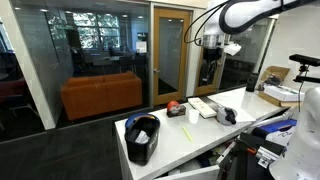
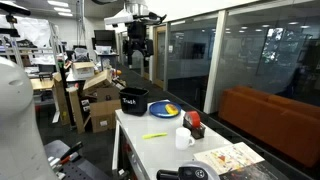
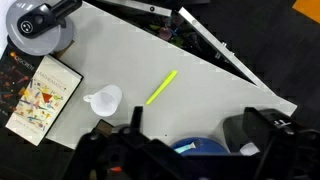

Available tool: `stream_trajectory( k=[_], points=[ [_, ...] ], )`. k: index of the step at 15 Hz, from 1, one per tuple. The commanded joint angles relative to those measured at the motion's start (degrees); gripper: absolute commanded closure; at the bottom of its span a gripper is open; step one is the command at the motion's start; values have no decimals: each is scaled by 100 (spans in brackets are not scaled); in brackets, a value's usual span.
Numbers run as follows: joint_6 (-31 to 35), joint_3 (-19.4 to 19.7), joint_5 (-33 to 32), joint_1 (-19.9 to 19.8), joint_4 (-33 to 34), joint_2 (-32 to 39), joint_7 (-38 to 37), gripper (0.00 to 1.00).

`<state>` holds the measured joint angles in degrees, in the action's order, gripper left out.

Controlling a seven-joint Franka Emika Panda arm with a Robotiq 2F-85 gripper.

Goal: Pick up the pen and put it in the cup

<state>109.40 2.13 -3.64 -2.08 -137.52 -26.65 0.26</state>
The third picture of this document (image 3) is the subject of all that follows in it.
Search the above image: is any white plastic cup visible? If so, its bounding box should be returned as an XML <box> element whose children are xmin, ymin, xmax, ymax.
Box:
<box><xmin>82</xmin><ymin>84</ymin><xmax>123</xmax><ymax>117</ymax></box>

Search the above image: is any dark discrete book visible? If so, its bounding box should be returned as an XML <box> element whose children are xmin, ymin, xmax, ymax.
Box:
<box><xmin>0</xmin><ymin>44</ymin><xmax>44</xmax><ymax>129</ymax></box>

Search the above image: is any teal brush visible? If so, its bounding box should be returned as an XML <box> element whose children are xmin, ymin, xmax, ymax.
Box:
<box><xmin>173</xmin><ymin>139</ymin><xmax>204</xmax><ymax>154</ymax></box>

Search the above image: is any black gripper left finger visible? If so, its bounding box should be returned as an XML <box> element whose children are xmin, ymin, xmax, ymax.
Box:
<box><xmin>129</xmin><ymin>105</ymin><xmax>145</xmax><ymax>135</ymax></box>

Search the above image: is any black trash bin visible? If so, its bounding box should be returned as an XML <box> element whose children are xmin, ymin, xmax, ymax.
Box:
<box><xmin>222</xmin><ymin>113</ymin><xmax>261</xmax><ymax>156</ymax></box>

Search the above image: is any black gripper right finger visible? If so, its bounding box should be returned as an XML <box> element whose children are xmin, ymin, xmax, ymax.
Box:
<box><xmin>242</xmin><ymin>106</ymin><xmax>297</xmax><ymax>158</ymax></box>

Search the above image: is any white crumpled paper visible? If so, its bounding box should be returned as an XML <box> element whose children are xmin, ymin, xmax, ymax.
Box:
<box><xmin>239</xmin><ymin>141</ymin><xmax>261</xmax><ymax>156</ymax></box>

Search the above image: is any open white cabinet drawer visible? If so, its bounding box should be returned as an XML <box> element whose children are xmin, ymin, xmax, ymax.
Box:
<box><xmin>96</xmin><ymin>0</ymin><xmax>271</xmax><ymax>93</ymax></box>

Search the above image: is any white mathematics book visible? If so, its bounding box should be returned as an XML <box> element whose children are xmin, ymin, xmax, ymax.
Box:
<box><xmin>5</xmin><ymin>54</ymin><xmax>84</xmax><ymax>147</ymax></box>

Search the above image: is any yellow pen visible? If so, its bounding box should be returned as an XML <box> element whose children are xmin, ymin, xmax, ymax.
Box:
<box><xmin>145</xmin><ymin>69</ymin><xmax>179</xmax><ymax>106</ymax></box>

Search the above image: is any blue plate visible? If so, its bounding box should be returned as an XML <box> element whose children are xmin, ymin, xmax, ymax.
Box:
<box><xmin>170</xmin><ymin>137</ymin><xmax>231</xmax><ymax>156</ymax></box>

